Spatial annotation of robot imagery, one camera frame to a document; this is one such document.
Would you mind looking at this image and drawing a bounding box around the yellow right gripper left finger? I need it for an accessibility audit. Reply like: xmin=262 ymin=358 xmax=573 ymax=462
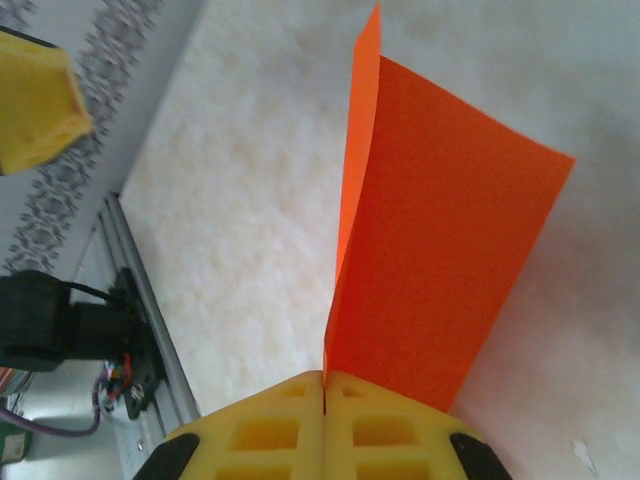
xmin=132 ymin=370 xmax=326 ymax=480

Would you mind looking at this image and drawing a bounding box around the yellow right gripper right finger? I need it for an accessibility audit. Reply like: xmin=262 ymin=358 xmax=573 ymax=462
xmin=324 ymin=372 xmax=511 ymax=480

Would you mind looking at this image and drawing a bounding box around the orange paper sheet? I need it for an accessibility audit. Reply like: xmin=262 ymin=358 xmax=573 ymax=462
xmin=322 ymin=0 xmax=577 ymax=416

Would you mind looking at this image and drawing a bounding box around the green box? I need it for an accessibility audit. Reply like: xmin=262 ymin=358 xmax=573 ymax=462
xmin=0 ymin=418 xmax=32 ymax=464

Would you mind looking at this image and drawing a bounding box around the striped coloured object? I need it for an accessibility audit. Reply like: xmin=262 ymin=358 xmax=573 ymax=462
xmin=0 ymin=366 xmax=36 ymax=399

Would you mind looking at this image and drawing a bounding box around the aluminium mounting rail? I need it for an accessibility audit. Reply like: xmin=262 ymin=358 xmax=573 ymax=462
xmin=97 ymin=192 xmax=204 ymax=480

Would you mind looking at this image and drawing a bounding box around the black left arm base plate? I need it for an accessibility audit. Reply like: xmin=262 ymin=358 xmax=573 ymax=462
xmin=112 ymin=267 xmax=161 ymax=421

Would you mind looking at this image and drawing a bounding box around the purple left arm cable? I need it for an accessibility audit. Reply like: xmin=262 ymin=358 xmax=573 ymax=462
xmin=0 ymin=369 xmax=104 ymax=440

